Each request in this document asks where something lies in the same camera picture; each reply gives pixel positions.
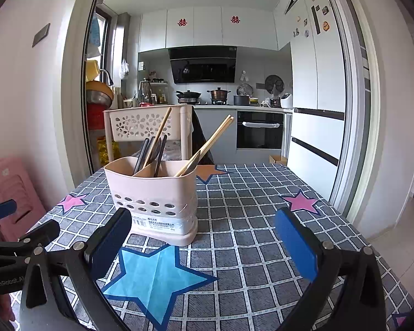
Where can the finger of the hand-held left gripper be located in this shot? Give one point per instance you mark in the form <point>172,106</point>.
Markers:
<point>45,231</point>
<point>1,210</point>

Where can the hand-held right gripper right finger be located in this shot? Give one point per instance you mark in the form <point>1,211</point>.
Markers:
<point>295,244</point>

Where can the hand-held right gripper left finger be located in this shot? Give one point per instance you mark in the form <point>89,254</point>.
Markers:
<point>110,244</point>

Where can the pink plastic utensil holder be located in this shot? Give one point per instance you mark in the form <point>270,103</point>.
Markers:
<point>151,193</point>

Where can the black spoon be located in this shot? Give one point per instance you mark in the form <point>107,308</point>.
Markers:
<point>150,148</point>
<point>141,155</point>
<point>160,155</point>

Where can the wooden chopstick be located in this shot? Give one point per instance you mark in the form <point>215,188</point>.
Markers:
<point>163,127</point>
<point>213,134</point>
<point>216,138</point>

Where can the pink plastic chair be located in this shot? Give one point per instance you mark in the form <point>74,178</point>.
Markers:
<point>13,186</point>

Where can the grey checked star tablecloth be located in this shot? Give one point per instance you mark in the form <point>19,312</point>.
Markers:
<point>245,213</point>

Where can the cardboard box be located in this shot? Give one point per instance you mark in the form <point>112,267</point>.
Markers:
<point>278,159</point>

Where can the yellow bag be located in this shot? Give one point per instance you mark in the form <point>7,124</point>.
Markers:
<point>107,151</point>

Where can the black built-in oven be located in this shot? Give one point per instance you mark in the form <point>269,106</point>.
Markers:
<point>258,134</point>

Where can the pink perforated storage cart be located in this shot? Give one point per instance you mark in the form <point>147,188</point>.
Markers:
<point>134,124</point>

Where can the red bucket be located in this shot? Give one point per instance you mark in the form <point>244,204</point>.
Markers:
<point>96,117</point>

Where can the black hanging bag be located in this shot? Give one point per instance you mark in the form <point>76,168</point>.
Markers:
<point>202,138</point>

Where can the white rice cooker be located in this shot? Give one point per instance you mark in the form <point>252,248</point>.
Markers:
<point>286,101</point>

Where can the orange basin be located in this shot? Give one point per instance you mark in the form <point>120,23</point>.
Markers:
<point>99,93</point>

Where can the black cooking pot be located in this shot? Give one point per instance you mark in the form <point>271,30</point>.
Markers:
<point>241,100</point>

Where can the round dark desk fan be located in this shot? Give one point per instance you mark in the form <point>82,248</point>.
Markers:
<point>274,83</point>

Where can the steel cooking pot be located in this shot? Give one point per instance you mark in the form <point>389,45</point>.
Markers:
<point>219,96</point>

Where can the chrome faucet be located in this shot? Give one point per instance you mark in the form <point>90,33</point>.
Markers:
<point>107,75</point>

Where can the black wok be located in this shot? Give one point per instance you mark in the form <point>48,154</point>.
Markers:
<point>188,96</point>

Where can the white refrigerator with magnets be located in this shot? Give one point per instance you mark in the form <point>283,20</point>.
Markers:
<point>314,76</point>

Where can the hanging clear plastic bag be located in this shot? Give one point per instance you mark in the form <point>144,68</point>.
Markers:
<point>124,69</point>

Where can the black range hood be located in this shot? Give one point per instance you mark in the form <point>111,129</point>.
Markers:
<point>203,65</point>

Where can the white upper kitchen cabinets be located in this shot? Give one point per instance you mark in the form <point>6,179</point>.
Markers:
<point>207,31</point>

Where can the red paper cabinet decal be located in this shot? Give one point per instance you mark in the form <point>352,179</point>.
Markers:
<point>234,19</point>
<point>182,22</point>

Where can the grey wall switch panel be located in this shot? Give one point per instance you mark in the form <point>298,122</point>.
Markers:
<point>41,35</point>

